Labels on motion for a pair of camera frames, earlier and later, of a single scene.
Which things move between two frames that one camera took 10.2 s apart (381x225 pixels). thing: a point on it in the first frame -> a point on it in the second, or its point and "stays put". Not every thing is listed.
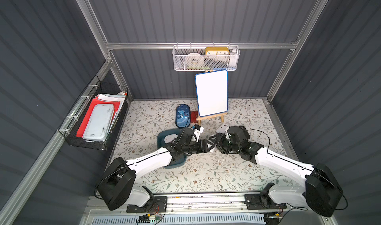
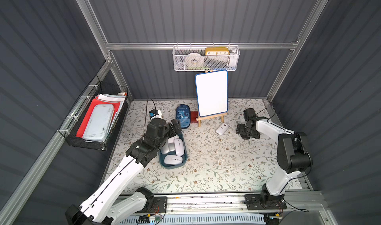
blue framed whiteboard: x=212 y=92 stays put
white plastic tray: x=98 y=123 stays put
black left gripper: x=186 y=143 -> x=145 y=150
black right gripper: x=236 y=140 -> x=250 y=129
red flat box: x=194 y=115 stays put
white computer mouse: x=222 y=128 stays put
